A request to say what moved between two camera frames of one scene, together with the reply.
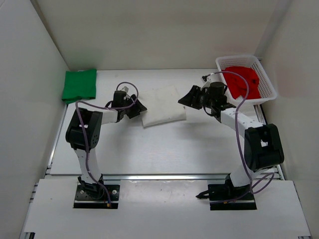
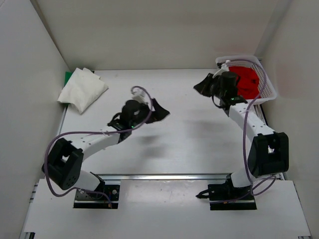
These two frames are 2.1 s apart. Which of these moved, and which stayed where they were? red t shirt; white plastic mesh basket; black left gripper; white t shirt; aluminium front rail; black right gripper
Moved: black right gripper; black left gripper; white t shirt
Stayed: red t shirt; aluminium front rail; white plastic mesh basket
